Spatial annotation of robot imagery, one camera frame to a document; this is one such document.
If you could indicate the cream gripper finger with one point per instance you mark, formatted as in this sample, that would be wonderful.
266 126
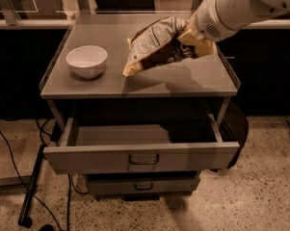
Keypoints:
205 47
191 37

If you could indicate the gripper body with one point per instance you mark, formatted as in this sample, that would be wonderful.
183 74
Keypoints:
209 22

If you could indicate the brown chip bag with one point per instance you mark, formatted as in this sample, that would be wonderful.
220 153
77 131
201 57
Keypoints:
157 44

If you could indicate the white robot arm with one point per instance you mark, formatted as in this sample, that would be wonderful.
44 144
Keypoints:
216 20

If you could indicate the open top drawer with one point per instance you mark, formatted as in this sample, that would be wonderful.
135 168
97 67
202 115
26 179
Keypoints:
174 146

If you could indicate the grey metal drawer cabinet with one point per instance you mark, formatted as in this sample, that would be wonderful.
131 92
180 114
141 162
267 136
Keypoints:
190 90

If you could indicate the lower grey drawer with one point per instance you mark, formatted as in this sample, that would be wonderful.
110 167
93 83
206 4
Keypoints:
100 185

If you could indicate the white ceramic bowl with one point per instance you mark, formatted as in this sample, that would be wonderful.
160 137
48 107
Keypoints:
87 61

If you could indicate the glass barrier with posts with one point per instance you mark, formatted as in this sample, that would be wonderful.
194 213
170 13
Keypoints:
86 4

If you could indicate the black bar on floor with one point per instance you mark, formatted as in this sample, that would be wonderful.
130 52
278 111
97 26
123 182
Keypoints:
24 219

